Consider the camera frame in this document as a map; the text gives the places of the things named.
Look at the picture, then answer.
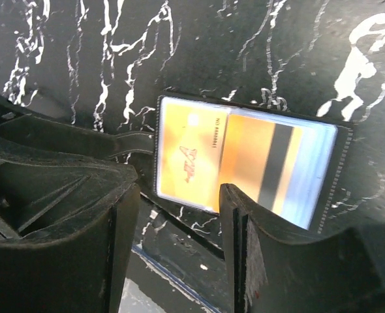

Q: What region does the black card holder wallet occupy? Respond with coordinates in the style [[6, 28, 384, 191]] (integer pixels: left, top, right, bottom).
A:
[[118, 93, 352, 229]]

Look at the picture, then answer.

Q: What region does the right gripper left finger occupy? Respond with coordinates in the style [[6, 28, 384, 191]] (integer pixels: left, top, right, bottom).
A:
[[0, 184, 140, 312]]

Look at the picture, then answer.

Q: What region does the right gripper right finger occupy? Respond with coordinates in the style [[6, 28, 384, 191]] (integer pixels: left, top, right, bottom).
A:
[[219, 184, 385, 312]]

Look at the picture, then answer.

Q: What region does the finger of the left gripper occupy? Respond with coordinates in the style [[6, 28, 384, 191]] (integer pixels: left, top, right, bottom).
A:
[[0, 95, 137, 241]]

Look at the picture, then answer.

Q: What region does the gold credit card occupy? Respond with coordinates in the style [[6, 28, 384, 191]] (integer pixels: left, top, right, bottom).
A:
[[156, 97, 231, 213], [219, 114, 304, 215]]

